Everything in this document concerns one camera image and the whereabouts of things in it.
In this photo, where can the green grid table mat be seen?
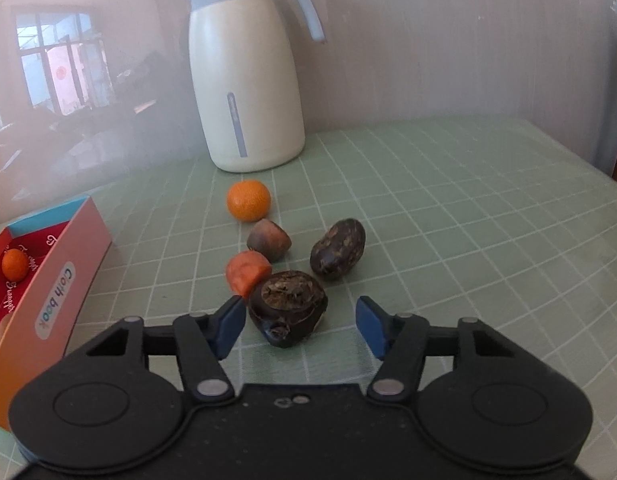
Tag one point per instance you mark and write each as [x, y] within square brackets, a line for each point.
[438, 210]

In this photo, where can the colourful cardboard box red inside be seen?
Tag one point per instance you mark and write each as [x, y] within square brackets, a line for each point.
[53, 300]

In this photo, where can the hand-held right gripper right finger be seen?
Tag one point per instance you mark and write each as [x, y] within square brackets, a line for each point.
[371, 325]

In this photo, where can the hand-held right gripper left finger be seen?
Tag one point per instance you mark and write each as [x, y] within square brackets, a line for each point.
[231, 322]

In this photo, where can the orange carrot piece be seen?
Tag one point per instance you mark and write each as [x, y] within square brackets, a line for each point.
[246, 272]

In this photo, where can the cream and blue thermos jug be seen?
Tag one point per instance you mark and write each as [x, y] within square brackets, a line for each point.
[248, 110]

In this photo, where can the dark oval passion fruit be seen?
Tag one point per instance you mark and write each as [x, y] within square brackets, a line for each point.
[337, 249]

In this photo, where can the large dark wrinkled fruit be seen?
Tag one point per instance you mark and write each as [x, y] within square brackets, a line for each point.
[288, 307]

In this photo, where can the brown chestnut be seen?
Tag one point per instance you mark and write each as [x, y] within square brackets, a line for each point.
[269, 240]

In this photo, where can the orange mandarin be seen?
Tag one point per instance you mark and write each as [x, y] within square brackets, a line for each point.
[14, 264]
[248, 201]

